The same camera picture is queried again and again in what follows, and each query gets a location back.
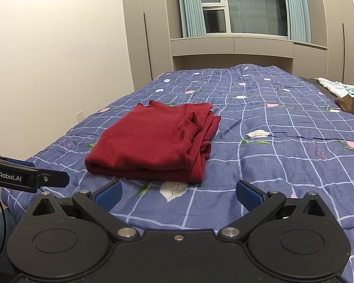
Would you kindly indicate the light blue curtain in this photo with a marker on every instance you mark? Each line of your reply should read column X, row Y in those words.
column 191, row 8
column 297, row 8

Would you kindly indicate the beige wardrobe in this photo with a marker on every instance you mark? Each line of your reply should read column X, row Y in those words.
column 153, row 35
column 336, row 35

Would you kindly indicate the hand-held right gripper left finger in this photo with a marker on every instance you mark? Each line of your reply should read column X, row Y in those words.
column 109, row 196

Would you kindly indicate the brown cloth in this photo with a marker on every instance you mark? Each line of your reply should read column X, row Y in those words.
column 352, row 106

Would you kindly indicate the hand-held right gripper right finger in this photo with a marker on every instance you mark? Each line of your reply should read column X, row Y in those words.
column 249, row 196

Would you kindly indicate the dark red long-sleeved shirt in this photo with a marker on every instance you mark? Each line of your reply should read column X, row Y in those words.
column 147, row 144

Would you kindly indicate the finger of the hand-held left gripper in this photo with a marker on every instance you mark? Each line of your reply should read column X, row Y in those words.
column 54, row 179
column 20, row 163

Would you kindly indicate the white wall socket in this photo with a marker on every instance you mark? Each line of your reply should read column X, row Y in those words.
column 79, row 116

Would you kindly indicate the light blue patterned cloth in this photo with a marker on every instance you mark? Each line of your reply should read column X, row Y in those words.
column 339, row 86

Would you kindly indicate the blue checked floral blanket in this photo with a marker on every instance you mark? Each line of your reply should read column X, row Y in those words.
column 268, row 141

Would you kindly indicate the window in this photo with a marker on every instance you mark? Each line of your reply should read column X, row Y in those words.
column 247, row 11

